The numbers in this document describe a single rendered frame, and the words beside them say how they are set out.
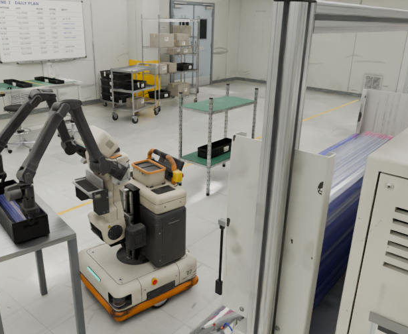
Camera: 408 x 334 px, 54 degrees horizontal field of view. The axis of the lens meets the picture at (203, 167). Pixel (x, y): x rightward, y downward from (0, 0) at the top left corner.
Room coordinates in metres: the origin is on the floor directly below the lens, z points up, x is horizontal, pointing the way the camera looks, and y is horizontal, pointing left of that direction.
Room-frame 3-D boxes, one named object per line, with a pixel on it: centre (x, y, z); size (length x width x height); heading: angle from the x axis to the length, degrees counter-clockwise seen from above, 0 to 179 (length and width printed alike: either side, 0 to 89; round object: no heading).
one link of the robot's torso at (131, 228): (2.30, 0.55, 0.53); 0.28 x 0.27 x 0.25; 40
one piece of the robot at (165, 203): (2.51, 0.39, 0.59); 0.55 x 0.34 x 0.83; 40
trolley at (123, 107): (7.58, 1.33, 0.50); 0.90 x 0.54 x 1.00; 156
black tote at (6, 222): (1.97, 1.03, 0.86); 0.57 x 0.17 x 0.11; 40
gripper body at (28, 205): (1.75, 0.85, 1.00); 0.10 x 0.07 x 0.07; 40
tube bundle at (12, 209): (1.97, 1.03, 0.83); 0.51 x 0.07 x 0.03; 40
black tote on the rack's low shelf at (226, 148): (4.56, -0.16, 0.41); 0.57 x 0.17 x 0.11; 141
